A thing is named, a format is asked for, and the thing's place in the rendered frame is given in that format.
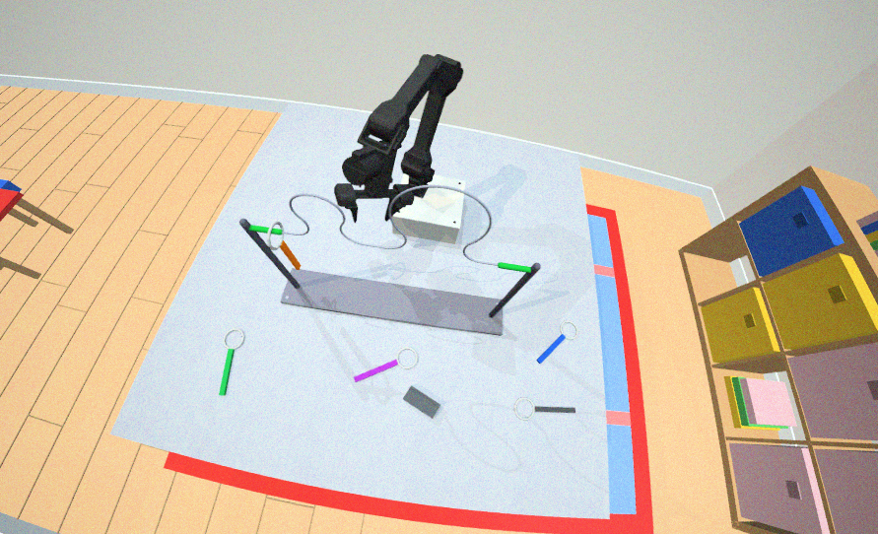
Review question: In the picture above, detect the green handle with thin grey loop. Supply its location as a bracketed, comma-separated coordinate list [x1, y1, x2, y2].
[219, 328, 244, 396]

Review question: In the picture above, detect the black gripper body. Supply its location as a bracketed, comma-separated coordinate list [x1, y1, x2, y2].
[334, 174, 414, 207]

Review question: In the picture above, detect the orange handle with grey ring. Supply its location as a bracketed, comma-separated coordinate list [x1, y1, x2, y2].
[267, 221, 301, 270]

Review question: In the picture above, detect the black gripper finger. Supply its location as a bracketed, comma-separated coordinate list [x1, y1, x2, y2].
[345, 203, 358, 224]
[384, 198, 406, 221]

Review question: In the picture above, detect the blue handle with thin white ring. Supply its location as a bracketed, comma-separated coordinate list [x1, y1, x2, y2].
[536, 320, 578, 364]

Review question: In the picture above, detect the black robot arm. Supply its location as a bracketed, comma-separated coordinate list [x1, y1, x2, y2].
[342, 54, 463, 188]

